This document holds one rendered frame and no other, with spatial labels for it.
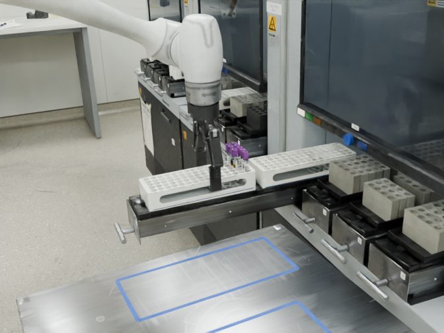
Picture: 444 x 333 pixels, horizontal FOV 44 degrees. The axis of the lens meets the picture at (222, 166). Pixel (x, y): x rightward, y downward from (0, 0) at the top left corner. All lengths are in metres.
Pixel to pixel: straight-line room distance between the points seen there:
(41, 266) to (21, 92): 2.36
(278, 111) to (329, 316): 0.88
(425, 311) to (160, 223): 0.64
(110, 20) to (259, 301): 0.71
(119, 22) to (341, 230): 0.73
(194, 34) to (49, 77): 3.64
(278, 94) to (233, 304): 0.87
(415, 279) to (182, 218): 0.58
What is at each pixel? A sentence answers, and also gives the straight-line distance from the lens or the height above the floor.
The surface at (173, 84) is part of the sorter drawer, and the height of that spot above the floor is 0.80.
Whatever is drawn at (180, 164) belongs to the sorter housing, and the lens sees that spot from 2.66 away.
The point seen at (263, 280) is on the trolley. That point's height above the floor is 0.82.
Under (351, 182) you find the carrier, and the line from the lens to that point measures 1.42.
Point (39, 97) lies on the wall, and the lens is 4.91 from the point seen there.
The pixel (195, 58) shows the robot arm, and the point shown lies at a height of 1.19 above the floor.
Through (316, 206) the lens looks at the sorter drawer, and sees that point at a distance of 1.44.
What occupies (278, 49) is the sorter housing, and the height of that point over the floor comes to 1.12.
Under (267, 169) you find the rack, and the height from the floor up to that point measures 0.86.
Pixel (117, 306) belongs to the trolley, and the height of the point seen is 0.82.
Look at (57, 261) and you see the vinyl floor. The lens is 2.83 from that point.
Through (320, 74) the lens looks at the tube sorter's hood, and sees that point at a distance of 1.47.
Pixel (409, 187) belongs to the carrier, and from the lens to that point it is 1.38.
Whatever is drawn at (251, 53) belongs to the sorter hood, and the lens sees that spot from 1.86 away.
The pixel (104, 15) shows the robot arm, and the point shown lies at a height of 1.29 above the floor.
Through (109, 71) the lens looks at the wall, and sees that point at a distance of 4.93.
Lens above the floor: 1.45
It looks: 23 degrees down
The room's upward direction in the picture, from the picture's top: 2 degrees counter-clockwise
